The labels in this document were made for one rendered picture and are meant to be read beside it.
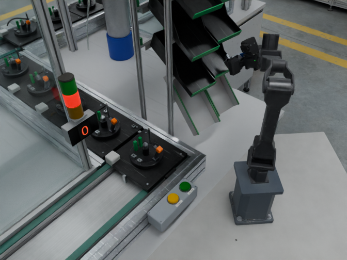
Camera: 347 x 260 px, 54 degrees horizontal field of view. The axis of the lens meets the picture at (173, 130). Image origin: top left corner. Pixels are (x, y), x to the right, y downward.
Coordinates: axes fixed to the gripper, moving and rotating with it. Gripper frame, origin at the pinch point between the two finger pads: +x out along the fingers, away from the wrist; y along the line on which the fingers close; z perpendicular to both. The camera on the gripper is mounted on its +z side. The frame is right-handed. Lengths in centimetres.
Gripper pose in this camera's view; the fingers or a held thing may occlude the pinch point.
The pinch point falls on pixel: (237, 58)
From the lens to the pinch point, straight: 142.3
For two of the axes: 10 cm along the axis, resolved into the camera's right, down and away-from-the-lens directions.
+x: -5.9, -2.5, 7.6
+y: -7.7, 4.4, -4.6
